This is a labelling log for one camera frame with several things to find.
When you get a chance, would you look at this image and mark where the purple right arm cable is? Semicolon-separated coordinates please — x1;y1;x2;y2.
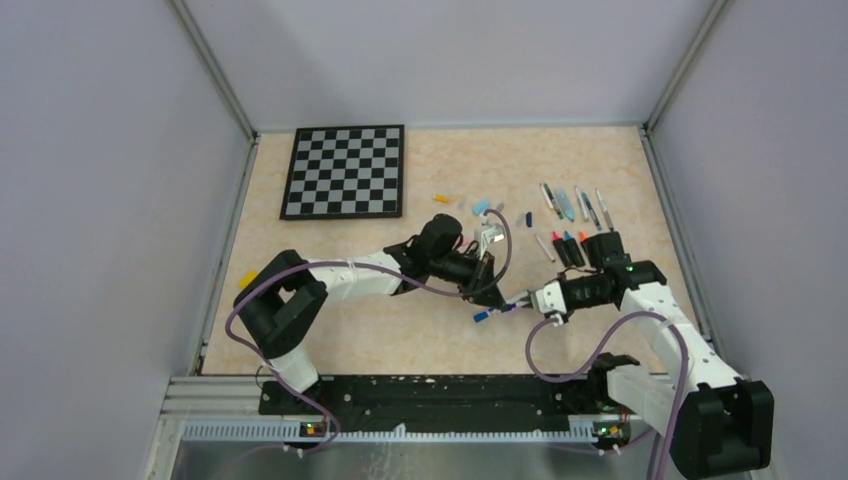
524;311;692;480

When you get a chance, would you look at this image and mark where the pink capped black highlighter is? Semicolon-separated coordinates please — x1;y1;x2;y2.
552;231;573;268

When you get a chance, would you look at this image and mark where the blue capped white marker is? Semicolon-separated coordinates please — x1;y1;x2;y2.
472;308;509;323

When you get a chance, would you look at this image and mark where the yellow capped white pen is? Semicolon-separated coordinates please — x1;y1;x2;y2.
540;183;555;210

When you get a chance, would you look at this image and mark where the black white checkerboard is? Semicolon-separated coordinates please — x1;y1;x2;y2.
279;124;405;221

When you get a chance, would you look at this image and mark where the green yellow block stack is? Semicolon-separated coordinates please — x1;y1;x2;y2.
238;270;258;289

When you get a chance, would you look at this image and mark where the light blue tape cap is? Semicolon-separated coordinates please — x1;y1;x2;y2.
472;200;490;216

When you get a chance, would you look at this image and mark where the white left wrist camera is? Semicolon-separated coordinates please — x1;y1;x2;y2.
474;224;505;253

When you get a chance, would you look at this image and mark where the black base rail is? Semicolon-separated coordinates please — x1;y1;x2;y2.
258;374;626;434

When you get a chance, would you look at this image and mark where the dark blue capped pen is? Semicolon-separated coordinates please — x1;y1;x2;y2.
595;188;615;231

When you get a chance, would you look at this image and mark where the orange capped black highlighter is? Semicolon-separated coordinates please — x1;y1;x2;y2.
579;231;592;252

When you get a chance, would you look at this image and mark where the red capped white marker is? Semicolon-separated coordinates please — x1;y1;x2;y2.
534;234;557;263

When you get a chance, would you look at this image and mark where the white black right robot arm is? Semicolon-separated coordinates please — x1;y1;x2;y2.
508;231;775;479

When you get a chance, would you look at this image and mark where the grey capped white marker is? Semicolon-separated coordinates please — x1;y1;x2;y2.
574;185;590;222

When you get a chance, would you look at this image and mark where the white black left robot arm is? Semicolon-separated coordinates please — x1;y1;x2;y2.
228;214;512;414

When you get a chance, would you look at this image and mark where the teal gel pen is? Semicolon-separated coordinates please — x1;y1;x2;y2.
581;192;603;231

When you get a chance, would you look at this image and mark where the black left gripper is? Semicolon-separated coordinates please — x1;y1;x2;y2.
428;248;504;311

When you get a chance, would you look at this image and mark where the light blue correction tape pen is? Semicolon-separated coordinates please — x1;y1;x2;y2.
555;188;576;222

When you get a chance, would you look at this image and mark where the green gel pen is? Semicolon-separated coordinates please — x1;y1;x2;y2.
544;184;565;220

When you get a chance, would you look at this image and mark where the blue capped black highlighter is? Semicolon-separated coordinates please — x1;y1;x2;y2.
564;231;585;268

